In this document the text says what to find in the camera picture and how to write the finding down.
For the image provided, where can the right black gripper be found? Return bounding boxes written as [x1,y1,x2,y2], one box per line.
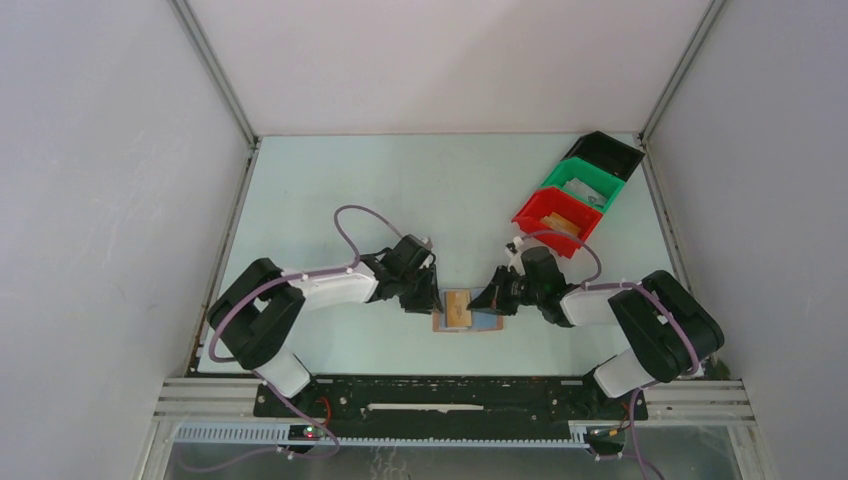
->
[469,264,544,315]

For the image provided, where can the gold credit card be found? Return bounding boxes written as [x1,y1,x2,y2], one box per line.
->
[444,290,473,330]

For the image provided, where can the brown leather card holder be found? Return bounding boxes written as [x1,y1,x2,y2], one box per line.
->
[432,288,504,333]

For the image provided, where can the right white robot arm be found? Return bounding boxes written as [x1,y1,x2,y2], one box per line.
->
[467,238,725,418]

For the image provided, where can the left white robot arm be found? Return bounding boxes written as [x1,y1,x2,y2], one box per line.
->
[206,235,443,417]

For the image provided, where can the cards in red bin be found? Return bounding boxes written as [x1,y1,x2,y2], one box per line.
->
[540,212,581,236]

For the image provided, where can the cards in green bin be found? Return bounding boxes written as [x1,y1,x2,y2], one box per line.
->
[565,178,608,209]

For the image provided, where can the red plastic bin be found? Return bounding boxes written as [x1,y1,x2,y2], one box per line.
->
[512,187,603,258]

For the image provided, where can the green plastic bin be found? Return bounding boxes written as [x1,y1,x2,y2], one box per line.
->
[540,157,625,214]

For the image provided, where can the black plastic bin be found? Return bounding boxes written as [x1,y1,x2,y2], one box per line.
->
[562,131,645,182]

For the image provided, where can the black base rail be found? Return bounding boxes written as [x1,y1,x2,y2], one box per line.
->
[253,375,648,440]

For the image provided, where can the grey cable duct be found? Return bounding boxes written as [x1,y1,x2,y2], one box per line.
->
[173,422,589,449]

